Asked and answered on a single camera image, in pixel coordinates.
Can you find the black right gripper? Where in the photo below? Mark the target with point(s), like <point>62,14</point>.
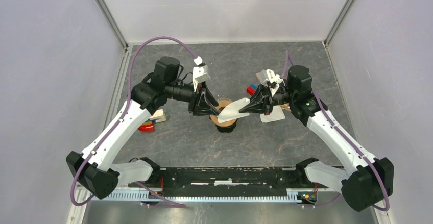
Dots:
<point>262,102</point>

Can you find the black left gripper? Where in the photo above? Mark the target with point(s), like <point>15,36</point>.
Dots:
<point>205,106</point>

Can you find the round wooden dripper stand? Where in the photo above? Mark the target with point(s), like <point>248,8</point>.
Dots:
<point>225,120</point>

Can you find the orange black coffee filter box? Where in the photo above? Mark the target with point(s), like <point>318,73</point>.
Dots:
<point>285,106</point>

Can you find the white paper coffee filter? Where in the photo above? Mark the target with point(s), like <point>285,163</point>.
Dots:
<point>234,108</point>

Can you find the dark green glass dripper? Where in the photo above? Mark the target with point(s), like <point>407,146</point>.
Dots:
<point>226,128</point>

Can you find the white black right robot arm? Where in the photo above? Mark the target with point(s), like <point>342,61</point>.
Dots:
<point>365,180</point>

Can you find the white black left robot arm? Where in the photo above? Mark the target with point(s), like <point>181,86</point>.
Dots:
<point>93,167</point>

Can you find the loose white paper filter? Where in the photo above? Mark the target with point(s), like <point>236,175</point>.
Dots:
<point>276,115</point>

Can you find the red lego brick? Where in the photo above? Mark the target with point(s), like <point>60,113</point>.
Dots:
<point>250,90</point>

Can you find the blue lego brick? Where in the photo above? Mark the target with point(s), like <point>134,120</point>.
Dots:
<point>253,86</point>

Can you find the white wooden block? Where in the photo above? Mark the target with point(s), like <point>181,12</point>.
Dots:
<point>158,116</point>

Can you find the colourful toy block stack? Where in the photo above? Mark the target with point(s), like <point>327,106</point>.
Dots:
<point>147,126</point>

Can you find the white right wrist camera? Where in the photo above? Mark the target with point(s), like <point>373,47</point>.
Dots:
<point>272,79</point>

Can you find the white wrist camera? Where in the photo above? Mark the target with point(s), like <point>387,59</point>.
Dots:
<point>200,73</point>
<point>272,79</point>

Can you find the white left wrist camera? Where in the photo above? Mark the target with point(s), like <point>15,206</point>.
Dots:
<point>200,73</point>

